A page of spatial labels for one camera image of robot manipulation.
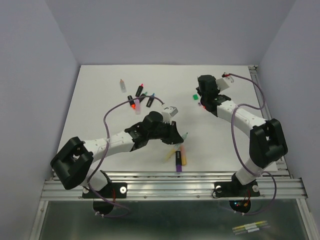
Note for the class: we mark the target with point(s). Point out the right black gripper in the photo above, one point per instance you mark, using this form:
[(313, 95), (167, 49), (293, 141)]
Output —
[(216, 86)]

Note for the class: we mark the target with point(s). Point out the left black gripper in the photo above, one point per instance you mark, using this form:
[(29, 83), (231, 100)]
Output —
[(173, 136)]

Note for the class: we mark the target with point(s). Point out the pastel green highlighter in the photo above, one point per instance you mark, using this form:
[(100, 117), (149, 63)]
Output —
[(184, 136)]

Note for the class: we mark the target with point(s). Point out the black highlighter blue cap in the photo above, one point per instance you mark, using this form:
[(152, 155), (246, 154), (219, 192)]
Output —
[(150, 100)]

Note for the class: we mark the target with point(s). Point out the pastel purple highlighter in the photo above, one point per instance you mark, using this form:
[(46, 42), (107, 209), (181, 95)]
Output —
[(137, 106)]

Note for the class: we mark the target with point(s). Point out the black highlighter orange cap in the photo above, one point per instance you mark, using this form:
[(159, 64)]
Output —
[(131, 102)]

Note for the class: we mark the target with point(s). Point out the black highlighter green cap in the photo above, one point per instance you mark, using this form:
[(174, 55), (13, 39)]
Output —
[(142, 96)]

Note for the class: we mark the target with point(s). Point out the black highlighter pink tip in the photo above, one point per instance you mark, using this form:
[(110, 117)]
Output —
[(139, 90)]

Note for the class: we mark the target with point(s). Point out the clear marker orange tip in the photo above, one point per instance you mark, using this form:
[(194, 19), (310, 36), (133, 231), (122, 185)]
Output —
[(122, 86)]

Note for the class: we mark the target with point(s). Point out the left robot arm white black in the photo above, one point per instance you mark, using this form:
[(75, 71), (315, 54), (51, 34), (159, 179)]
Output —
[(73, 163)]

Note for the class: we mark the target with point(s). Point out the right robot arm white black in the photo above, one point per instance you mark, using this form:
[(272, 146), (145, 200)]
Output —
[(267, 143)]

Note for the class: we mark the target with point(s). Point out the black highlighter purple cap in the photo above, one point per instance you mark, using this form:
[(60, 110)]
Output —
[(178, 161)]

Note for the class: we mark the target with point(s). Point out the pastel orange yellow highlighter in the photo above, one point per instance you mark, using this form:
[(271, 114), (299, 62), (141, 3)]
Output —
[(183, 155)]

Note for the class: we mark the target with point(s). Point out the pens on lower shelf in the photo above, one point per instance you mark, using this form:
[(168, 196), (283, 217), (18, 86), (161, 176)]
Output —
[(250, 227)]

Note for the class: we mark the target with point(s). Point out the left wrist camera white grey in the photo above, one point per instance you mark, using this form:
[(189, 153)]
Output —
[(168, 112)]

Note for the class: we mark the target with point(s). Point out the aluminium rail frame front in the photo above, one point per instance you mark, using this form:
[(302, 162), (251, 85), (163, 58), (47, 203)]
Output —
[(188, 186)]

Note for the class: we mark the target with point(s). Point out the aluminium rail right side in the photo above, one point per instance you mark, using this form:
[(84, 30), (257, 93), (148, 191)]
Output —
[(281, 165)]

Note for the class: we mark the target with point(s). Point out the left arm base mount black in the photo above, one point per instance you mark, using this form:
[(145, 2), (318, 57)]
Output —
[(104, 200)]

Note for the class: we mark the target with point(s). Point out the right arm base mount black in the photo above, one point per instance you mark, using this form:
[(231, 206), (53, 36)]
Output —
[(242, 194)]

